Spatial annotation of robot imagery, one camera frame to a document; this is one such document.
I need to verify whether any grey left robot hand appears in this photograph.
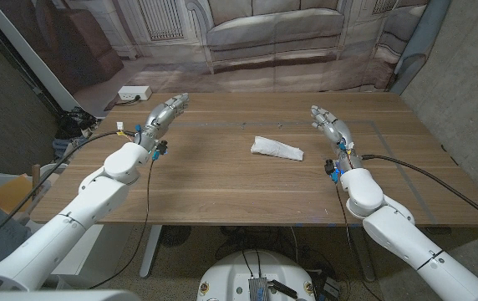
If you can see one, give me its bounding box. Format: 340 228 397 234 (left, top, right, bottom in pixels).
136 92 190 152

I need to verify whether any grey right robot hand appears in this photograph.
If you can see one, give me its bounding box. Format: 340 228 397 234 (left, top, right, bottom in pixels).
310 105 364 173

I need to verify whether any white tissue paper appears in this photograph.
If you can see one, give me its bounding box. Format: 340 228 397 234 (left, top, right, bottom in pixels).
250 135 305 162

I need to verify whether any white power strip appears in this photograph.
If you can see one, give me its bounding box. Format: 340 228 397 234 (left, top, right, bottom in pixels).
118 85 153 101

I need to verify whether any pile of dark bags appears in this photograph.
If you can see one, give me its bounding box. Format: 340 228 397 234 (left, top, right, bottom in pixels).
53 106 98 162

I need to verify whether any printed sofa room backdrop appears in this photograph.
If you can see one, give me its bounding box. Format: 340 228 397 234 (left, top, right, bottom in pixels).
0 0 453 112

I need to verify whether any black round fan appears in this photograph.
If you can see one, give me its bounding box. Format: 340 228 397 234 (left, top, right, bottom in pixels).
159 225 192 247

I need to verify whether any white plastic bin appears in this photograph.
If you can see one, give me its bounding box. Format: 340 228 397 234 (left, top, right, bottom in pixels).
0 162 69 218

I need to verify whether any grey rolled backdrop tube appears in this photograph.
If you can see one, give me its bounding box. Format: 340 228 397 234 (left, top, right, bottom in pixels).
389 0 451 95

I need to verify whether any white table leg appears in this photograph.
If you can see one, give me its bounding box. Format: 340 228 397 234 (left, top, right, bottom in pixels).
139 225 163 279

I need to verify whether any grey table leg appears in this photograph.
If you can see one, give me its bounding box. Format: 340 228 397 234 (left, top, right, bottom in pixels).
349 225 377 282

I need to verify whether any orange folder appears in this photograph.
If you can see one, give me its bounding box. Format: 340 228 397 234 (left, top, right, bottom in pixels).
0 174 33 214

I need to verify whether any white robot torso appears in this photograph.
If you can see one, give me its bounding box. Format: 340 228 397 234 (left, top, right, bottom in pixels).
196 249 318 301

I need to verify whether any grey finned electronics module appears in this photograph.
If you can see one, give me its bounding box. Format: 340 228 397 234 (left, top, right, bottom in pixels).
248 276 270 301

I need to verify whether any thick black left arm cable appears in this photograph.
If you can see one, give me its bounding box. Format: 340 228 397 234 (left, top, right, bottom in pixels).
0 130 138 256

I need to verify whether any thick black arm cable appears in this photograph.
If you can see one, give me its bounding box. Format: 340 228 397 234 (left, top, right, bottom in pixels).
0 130 138 256
361 154 478 232

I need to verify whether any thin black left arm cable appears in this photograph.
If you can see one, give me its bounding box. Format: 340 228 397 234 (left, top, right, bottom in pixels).
88 160 155 290

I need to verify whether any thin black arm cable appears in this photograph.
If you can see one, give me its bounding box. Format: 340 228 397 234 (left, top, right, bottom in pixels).
335 182 376 301
88 160 155 290

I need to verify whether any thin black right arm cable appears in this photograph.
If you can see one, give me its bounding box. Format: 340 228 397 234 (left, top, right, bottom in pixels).
335 182 376 301

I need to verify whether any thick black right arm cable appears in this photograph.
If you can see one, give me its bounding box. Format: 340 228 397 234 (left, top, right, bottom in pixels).
361 154 478 232

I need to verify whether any wooden stick handle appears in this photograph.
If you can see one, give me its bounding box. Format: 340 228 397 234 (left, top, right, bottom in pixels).
32 164 42 194

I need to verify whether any white diagonal frame beam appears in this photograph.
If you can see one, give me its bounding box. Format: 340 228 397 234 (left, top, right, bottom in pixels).
0 0 77 112

